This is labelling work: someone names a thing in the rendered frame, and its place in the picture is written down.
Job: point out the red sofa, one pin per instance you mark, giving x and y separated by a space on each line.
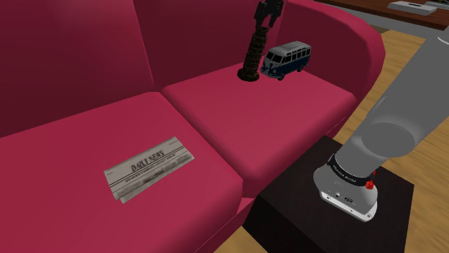
259 115

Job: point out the brown wooden table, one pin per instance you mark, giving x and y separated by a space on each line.
372 8

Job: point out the flat grey box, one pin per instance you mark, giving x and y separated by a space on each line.
412 7

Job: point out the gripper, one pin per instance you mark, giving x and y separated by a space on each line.
272 5

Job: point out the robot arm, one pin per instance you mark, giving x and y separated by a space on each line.
396 119

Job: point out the folded grey newspaper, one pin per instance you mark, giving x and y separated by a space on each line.
149 170

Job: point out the dark leaning tower figurine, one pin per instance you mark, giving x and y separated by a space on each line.
253 52

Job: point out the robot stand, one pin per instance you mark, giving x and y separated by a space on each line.
298 206

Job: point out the blue and white toy van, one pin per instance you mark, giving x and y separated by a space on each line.
286 61

